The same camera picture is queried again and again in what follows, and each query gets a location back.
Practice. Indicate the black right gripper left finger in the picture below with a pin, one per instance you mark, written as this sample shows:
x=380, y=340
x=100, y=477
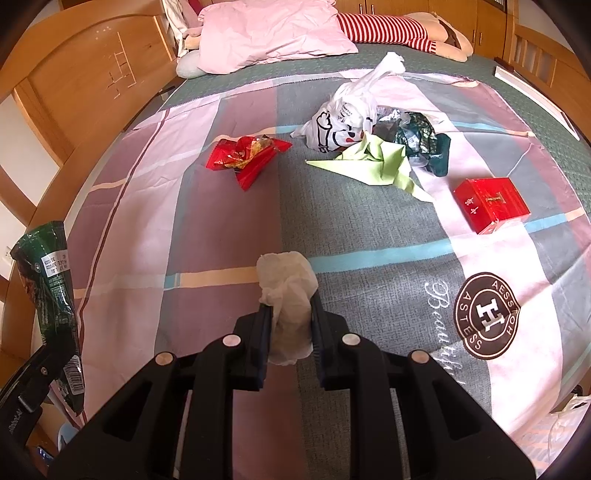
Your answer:
x=235, y=361

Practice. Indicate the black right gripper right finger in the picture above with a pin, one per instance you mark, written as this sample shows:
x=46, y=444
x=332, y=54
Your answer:
x=347, y=361

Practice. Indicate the white tissue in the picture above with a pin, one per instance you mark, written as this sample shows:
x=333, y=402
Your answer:
x=287, y=283

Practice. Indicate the dark green snack bag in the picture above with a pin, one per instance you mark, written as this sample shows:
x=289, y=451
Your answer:
x=42, y=259

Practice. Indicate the light green wrapper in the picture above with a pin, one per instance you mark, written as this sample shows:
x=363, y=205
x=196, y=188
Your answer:
x=375, y=162

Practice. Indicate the red cigarette box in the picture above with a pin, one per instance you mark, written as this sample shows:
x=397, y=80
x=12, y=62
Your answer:
x=489, y=203

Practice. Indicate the dark teal bag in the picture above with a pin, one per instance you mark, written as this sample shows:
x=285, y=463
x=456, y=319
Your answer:
x=425, y=148

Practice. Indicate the white plastic trash bag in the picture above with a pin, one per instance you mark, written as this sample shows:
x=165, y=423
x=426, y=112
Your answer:
x=544, y=441

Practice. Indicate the plaid pink grey bedsheet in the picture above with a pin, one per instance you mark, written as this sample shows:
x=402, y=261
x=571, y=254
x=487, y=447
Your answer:
x=163, y=251

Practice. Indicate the red crumpled snack wrapper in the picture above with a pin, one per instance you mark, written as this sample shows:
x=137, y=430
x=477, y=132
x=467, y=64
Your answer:
x=247, y=156

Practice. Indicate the white printed plastic bag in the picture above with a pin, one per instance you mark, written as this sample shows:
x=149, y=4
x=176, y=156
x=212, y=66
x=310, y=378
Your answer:
x=351, y=112

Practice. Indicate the green woven bed mat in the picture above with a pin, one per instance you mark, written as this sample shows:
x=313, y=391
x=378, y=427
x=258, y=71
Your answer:
x=572, y=156

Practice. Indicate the pink pillow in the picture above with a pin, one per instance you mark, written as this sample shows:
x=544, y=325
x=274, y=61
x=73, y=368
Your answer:
x=238, y=34

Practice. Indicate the white book on bed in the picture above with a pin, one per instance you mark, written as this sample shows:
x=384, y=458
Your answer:
x=537, y=97

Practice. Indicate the wooden headboard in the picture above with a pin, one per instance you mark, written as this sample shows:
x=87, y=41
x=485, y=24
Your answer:
x=79, y=77

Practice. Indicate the red striped plush doll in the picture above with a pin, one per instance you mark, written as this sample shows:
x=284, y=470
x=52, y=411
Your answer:
x=422, y=31

